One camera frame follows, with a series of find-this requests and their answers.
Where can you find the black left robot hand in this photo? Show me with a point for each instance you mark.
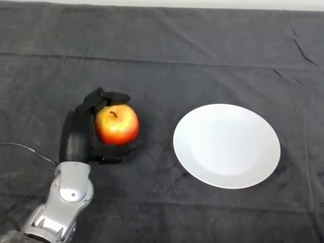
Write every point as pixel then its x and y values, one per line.
pixel 76 136

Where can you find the red yellow apple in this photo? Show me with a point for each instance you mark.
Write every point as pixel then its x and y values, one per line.
pixel 117 125

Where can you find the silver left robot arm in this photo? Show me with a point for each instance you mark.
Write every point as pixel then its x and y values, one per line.
pixel 60 200

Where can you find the white round plate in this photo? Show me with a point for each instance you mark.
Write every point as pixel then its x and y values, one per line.
pixel 226 146

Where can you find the black cloth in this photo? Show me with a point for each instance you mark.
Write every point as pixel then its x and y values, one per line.
pixel 177 63

